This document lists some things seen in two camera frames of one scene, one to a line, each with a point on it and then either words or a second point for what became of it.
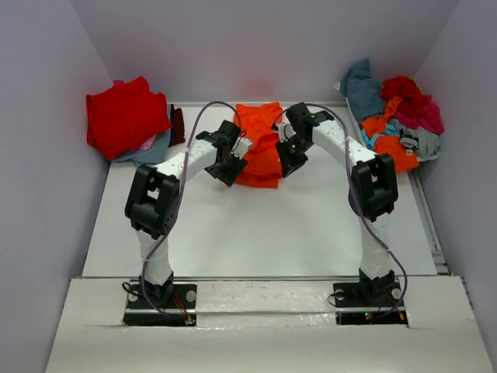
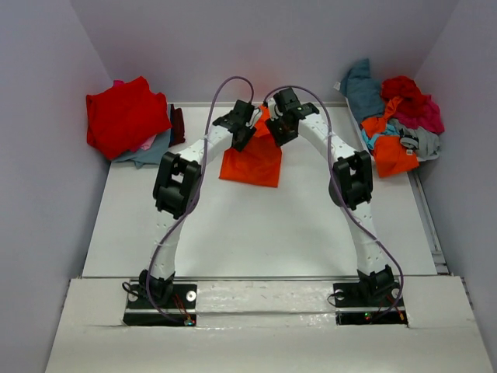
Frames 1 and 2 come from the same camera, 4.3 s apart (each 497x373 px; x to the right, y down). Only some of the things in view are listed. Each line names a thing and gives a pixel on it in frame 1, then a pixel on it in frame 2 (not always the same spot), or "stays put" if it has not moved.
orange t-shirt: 257,121 stays put
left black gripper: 230,176 to 249,133
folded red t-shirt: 122,117 stays put
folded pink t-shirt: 147,143 stays put
